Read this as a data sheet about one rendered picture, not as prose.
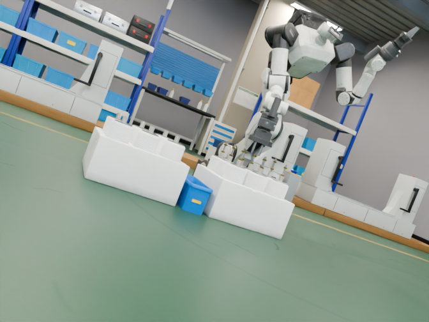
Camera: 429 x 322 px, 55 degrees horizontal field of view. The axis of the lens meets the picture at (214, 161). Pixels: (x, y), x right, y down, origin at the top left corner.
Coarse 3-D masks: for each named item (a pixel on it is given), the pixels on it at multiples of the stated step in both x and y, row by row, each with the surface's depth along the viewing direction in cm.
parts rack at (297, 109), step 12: (288, 108) 774; (300, 108) 718; (348, 108) 811; (312, 120) 794; (324, 120) 736; (360, 120) 759; (336, 132) 813; (348, 132) 755; (348, 156) 764; (336, 180) 765
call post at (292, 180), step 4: (288, 172) 220; (284, 176) 222; (288, 176) 218; (292, 176) 218; (296, 176) 218; (300, 176) 219; (284, 180) 221; (288, 180) 217; (292, 180) 218; (296, 180) 219; (288, 184) 218; (292, 184) 219; (296, 184) 219; (288, 188) 218; (292, 188) 219; (296, 188) 220; (288, 192) 218; (292, 192) 219; (288, 196) 219; (292, 196) 220; (288, 200) 219
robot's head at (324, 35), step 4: (324, 24) 220; (320, 28) 221; (324, 28) 220; (328, 28) 221; (320, 32) 222; (324, 32) 221; (328, 32) 221; (320, 36) 227; (324, 36) 225; (328, 36) 223; (332, 36) 223; (320, 40) 227; (324, 40) 227; (332, 40) 224
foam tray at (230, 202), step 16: (208, 176) 196; (224, 192) 181; (240, 192) 183; (256, 192) 186; (208, 208) 183; (224, 208) 182; (240, 208) 185; (256, 208) 187; (272, 208) 190; (288, 208) 193; (240, 224) 186; (256, 224) 189; (272, 224) 191
